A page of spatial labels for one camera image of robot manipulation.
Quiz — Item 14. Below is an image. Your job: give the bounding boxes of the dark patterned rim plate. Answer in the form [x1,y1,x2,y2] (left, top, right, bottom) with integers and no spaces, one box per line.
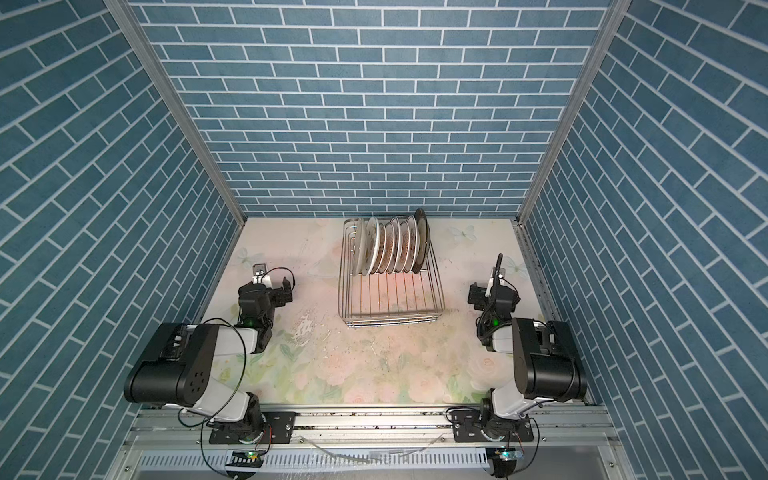
[411,208,430,274]

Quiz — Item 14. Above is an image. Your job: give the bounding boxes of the plain grey white plate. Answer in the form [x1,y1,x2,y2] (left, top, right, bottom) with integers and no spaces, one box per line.
[352,218,367,275]

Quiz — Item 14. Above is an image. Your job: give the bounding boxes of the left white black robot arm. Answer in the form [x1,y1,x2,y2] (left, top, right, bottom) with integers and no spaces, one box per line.
[124,270,296,446]

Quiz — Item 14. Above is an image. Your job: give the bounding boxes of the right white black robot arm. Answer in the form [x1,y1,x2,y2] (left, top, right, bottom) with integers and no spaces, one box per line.
[467,278,587,441]

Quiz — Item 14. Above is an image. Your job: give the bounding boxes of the patterned brown white plate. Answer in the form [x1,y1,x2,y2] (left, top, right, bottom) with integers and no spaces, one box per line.
[401,215,417,273]

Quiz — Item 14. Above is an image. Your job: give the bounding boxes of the red rim white plate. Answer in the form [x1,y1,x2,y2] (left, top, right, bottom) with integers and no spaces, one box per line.
[378,219,395,274]

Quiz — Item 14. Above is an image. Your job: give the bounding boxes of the strawberry print blue rim plate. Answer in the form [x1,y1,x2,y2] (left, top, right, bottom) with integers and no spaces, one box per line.
[363,217,381,275]

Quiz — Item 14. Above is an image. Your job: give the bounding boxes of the right green circuit board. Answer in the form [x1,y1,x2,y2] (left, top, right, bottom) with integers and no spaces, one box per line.
[486,447,524,470]

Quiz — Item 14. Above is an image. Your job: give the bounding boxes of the green circuit board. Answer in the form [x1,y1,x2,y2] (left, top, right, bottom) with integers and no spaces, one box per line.
[486,447,524,470]
[226,450,264,470]

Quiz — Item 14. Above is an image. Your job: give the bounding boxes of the left green circuit board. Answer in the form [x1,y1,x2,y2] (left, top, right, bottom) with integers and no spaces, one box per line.
[226,450,264,470]

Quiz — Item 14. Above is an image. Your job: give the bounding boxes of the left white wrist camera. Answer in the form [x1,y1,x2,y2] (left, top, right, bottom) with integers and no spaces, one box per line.
[252,263,269,284]

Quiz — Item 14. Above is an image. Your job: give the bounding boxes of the silver wire dish rack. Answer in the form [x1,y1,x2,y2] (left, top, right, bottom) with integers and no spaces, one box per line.
[338,219,445,327]

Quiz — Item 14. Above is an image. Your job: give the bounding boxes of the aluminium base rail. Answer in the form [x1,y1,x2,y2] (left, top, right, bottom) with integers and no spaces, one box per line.
[108,403,632,479]

